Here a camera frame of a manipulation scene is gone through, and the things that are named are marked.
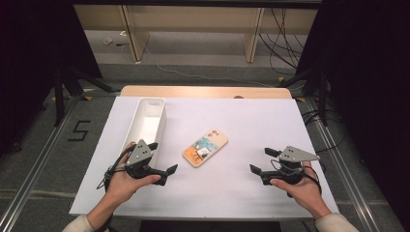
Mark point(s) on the white plastic storage box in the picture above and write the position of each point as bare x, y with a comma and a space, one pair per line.
151, 122

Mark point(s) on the black curtain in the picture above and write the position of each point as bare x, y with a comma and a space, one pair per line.
370, 80
32, 64

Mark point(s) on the person's right hand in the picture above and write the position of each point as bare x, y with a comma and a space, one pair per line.
306, 193

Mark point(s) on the black tripod stand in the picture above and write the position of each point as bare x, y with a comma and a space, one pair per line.
323, 96
59, 96

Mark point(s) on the small white floor object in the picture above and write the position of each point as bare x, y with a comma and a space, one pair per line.
107, 41

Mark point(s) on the aluminium floor rail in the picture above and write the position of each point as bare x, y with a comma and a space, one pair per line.
32, 177
351, 187

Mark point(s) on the beige wooden desk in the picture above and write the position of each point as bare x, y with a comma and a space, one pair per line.
135, 38

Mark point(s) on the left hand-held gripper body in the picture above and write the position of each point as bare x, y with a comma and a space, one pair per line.
138, 156

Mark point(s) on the person's left hand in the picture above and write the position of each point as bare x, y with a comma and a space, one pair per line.
121, 185

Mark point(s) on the dark round table grommet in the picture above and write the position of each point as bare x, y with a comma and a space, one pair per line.
239, 97

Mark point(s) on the white table cover board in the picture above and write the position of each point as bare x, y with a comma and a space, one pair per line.
225, 193

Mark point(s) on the small black floor object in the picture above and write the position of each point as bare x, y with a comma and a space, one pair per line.
122, 44

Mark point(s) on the phone with picture case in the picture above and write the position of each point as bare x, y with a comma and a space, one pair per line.
206, 146

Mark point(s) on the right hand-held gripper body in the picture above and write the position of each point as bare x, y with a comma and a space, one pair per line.
291, 154

